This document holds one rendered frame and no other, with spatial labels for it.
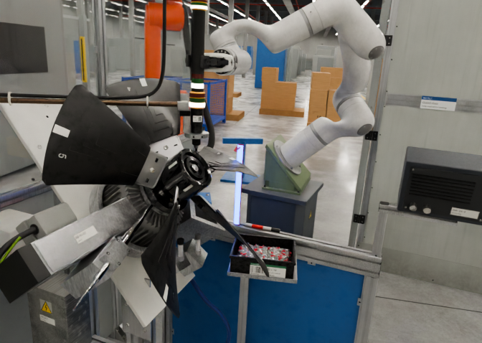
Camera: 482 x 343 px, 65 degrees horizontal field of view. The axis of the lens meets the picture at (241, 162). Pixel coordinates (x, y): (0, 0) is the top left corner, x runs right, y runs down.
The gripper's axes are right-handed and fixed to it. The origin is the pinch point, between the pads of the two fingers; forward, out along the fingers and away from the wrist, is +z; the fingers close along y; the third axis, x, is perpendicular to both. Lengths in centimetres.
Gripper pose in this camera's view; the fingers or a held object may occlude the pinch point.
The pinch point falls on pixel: (197, 61)
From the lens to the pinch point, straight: 107.2
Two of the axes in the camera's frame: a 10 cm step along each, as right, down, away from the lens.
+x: 0.5, -9.6, -2.7
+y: -9.3, -1.5, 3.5
